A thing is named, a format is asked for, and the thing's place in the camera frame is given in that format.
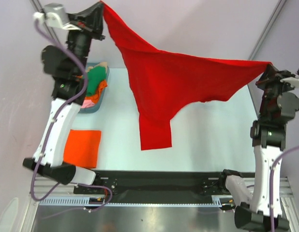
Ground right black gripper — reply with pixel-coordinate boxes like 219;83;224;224
255;64;299;120

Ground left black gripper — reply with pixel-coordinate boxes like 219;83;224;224
62;2;105;75

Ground red t shirt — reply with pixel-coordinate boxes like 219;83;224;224
104;5;269;150

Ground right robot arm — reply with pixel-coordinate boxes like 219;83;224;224
218;65;299;232

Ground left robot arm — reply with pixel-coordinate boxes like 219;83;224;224
23;1;105;193

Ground beige garment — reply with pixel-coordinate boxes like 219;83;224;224
86;61;108;73

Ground green garment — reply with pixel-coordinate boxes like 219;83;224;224
86;66;107;97

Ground orange garment in basket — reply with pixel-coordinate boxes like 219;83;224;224
84;79;107;103

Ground pink garment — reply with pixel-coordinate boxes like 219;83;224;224
81;99;96;109

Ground blue plastic basket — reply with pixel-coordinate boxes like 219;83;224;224
79;67;109;114

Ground folded orange t shirt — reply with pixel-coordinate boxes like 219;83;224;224
63;130;102;169

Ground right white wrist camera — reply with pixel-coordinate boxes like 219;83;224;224
281;69;299;88

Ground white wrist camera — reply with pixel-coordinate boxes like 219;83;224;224
33;3;74;30
281;69;299;88

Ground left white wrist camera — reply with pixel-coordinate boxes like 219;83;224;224
33;3;74;30

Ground left aluminium corner post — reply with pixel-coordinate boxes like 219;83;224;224
29;0;56;37

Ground aluminium corner post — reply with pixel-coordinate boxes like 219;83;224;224
29;0;56;37
248;0;287;60

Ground right aluminium corner post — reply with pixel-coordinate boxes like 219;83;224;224
248;0;287;60

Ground white slotted cable duct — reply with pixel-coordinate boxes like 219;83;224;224
39;196;234;207

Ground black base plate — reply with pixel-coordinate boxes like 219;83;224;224
72;169;277;205

